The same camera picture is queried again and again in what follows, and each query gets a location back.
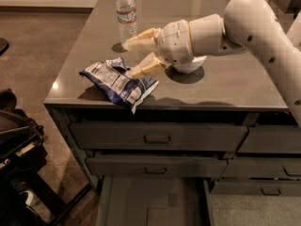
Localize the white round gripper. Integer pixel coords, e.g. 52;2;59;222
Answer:
121;20;194;79

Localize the blue chip bag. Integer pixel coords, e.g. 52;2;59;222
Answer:
79;57;159;114

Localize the top left grey drawer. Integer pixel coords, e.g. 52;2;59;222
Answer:
70;121;247;152

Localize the grey drawer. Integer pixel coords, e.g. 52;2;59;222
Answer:
70;121;247;152
222;157;301;179
211;180;301;197
239;125;301;153
86;152;228;178

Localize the grey counter cabinet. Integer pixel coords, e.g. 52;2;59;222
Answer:
43;0;301;226

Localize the middle left grey drawer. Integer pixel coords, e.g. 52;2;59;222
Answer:
86;152;228;178

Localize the top right grey drawer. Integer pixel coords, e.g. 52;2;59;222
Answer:
239;125;301;153

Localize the bottom left open drawer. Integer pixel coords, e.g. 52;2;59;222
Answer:
96;176;214;226

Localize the bottom right grey drawer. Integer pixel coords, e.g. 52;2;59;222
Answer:
211;180;301;197

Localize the middle right grey drawer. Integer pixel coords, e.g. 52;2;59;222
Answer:
222;157;301;179

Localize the white bowl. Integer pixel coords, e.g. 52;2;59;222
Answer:
173;56;207;73

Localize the clear plastic water bottle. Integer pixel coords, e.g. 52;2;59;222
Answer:
116;0;137;42

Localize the black round stool edge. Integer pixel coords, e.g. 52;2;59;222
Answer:
0;38;9;56

